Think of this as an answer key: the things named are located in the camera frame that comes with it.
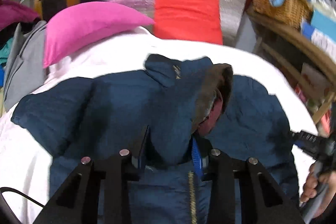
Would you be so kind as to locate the red pillow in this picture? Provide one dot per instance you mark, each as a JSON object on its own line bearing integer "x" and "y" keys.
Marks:
{"x": 193, "y": 20}

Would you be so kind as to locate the navy blue puffer jacket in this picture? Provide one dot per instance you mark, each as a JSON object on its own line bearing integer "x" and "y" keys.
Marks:
{"x": 174, "y": 99}

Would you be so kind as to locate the pink pillow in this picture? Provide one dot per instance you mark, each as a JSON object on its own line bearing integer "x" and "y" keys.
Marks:
{"x": 80, "y": 25}

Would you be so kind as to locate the white bed cover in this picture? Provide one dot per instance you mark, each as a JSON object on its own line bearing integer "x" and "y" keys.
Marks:
{"x": 25, "y": 164}

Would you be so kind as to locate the wooden shelf unit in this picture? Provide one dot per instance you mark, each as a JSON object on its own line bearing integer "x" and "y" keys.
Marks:
{"x": 308, "y": 66}

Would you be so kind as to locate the right hand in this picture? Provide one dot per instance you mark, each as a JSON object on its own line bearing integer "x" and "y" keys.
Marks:
{"x": 309, "y": 190}

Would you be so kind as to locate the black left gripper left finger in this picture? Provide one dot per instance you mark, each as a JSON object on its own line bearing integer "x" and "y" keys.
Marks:
{"x": 77, "y": 199}

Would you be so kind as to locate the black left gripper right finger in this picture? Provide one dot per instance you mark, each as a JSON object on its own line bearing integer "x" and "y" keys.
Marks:
{"x": 241, "y": 191}

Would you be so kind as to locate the wicker basket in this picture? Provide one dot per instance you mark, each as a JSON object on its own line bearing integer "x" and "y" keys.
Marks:
{"x": 291, "y": 12}

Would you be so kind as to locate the grey garment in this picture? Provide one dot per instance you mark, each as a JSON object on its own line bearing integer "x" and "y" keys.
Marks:
{"x": 24, "y": 71}

